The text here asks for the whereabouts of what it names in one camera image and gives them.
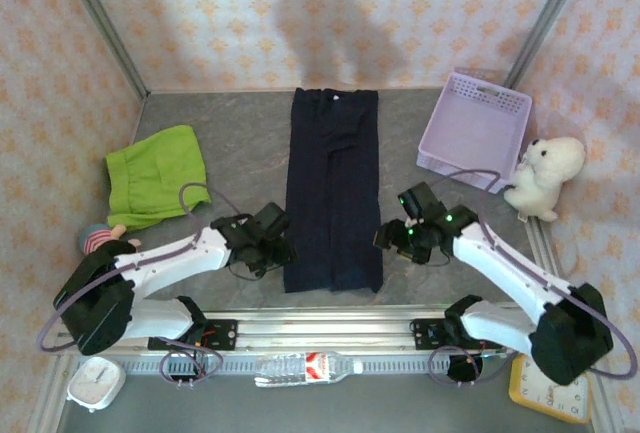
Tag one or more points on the navy blue trousers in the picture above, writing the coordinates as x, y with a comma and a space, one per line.
332, 193

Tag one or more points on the lavender plastic basket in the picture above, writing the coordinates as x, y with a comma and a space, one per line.
475, 133

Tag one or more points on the lime green shorts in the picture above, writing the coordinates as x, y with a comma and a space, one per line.
155, 173

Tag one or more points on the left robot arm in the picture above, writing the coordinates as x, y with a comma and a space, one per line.
175, 258

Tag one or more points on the clear plastic water bottle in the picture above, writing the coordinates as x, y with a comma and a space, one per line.
300, 369

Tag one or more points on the white plush toy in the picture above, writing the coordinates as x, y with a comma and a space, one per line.
542, 173

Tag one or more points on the striped-hat rag doll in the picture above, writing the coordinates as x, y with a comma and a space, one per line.
100, 238

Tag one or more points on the white square clock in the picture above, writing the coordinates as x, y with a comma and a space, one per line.
96, 384

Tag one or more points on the yellow square clock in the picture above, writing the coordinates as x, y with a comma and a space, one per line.
570, 400

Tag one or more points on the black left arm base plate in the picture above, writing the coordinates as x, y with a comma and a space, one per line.
225, 334

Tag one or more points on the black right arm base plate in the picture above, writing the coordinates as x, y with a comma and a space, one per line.
425, 333

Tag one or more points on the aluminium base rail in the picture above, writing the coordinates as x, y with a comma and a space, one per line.
325, 330

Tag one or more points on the aluminium side rail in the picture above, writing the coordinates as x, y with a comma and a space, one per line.
542, 243

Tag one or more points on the aluminium frame post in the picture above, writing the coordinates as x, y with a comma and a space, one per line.
102, 25
545, 23

